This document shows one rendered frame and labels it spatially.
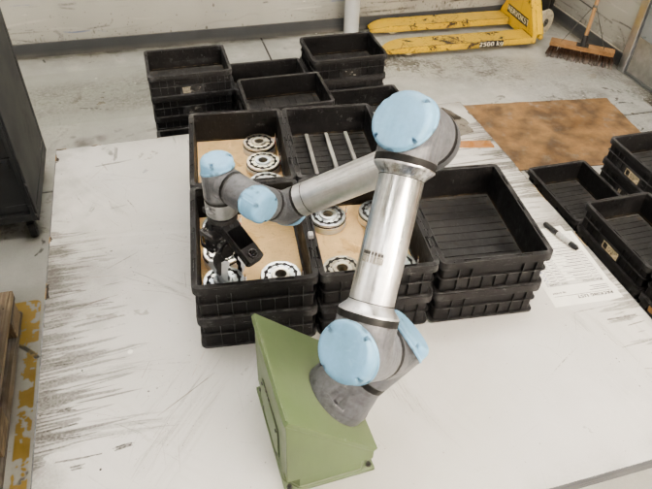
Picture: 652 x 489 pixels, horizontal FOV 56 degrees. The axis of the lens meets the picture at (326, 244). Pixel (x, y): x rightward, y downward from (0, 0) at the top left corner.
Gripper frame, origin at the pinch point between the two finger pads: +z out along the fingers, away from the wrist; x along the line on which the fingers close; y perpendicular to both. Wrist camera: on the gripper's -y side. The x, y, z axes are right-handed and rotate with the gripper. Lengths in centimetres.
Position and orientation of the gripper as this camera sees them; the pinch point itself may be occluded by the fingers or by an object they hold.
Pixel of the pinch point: (234, 277)
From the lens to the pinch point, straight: 156.5
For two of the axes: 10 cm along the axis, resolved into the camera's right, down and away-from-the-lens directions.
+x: -6.7, 4.8, -5.6
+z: -0.3, 7.4, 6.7
